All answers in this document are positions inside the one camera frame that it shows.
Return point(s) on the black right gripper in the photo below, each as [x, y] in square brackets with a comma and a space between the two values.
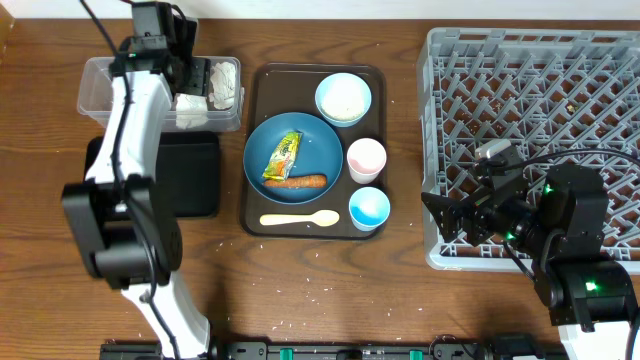
[477, 209]

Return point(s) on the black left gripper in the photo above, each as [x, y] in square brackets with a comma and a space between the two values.
[202, 79]

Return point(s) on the white paper wrapper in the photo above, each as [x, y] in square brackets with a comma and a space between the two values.
[191, 110]

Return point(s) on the light blue plastic cup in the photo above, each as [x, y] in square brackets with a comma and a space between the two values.
[369, 208]

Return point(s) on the pink plastic cup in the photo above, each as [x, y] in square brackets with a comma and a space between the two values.
[366, 158]

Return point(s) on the green yellow snack packet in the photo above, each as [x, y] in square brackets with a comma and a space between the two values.
[283, 157]

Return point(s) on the orange carrot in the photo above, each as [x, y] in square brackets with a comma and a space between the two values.
[309, 181]

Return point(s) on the dark blue plate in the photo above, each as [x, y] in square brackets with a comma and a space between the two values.
[320, 153]

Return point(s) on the light blue bowl with rice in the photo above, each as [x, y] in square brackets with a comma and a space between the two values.
[343, 99]

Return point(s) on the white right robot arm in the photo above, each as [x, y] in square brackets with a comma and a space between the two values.
[589, 295]

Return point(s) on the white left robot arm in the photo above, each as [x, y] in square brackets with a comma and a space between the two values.
[123, 228]

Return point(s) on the clear plastic waste bin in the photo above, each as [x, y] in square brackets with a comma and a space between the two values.
[95, 98]

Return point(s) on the grey dishwasher rack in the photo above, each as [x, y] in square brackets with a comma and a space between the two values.
[571, 95]

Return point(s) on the cream plastic spoon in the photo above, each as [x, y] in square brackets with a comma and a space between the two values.
[322, 218]

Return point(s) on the dark brown serving tray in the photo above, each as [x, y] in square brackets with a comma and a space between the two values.
[282, 88]

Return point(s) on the black rail at table edge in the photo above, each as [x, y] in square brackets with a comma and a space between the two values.
[443, 347]

